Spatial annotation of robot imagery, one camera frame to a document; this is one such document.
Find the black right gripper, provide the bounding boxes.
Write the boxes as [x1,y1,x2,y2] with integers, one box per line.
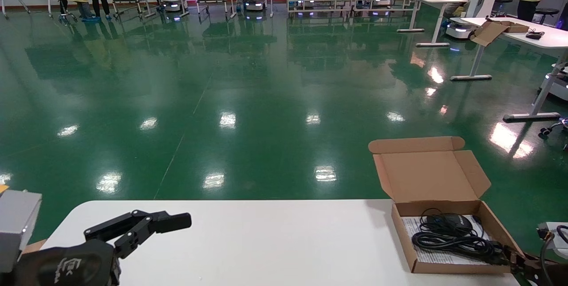
[510,253,568,286]

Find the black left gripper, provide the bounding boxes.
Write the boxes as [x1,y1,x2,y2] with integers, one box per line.
[11,210,192,286]

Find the brown cardboard storage box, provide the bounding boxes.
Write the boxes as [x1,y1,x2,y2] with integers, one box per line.
[368,136,526,274]

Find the white printed paper manual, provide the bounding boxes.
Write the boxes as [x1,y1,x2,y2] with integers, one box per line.
[402,215,504,265]

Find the wooden board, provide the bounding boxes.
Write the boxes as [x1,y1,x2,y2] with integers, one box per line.
[22,238,47,254]

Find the chair base with casters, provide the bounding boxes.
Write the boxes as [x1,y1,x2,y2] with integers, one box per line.
[539,117,568,151]

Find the wheeled metal stool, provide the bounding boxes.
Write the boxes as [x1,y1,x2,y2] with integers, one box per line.
[48,0,79,24]

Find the round black stool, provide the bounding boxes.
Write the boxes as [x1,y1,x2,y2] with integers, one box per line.
[533,8,560,27]
[492,0,514,16]

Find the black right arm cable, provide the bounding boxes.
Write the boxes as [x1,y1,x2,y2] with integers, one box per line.
[538,225,568,262]

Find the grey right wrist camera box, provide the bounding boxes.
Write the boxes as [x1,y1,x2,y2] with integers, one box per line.
[538,222,568,260]

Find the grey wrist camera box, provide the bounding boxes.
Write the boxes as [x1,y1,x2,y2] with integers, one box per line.
[538,222,568,260]
[0,190,43,274]

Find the black wired computer mouse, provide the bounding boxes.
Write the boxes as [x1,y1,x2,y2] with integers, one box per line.
[412,208,511,265]

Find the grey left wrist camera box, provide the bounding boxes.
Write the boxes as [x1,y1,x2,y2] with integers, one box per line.
[0,190,43,274]

